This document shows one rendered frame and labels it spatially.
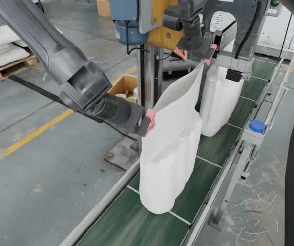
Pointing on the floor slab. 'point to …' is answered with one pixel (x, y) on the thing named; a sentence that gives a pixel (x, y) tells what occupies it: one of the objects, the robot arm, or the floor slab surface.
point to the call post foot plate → (216, 223)
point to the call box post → (234, 180)
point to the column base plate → (124, 153)
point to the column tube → (149, 78)
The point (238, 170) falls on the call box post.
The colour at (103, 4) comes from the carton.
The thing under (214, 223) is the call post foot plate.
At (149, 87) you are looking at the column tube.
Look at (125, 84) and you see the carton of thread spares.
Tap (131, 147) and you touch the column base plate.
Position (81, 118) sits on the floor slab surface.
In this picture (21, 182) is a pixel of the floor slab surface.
